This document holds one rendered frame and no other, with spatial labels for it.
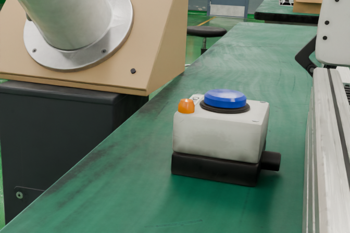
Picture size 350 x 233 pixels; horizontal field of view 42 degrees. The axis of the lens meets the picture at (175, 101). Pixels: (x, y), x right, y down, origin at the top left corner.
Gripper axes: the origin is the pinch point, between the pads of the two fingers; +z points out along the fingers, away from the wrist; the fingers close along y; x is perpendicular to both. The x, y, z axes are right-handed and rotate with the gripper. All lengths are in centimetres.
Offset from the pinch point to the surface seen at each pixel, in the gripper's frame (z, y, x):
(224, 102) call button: -4.0, 12.7, 19.5
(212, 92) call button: -4.4, 14.2, 18.0
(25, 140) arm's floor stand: 11.8, 47.5, -1.1
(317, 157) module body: -5.3, 5.0, 33.7
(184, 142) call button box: -0.4, 15.8, 21.6
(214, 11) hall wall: 71, 227, -1084
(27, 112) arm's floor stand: 7.0, 46.9, -1.1
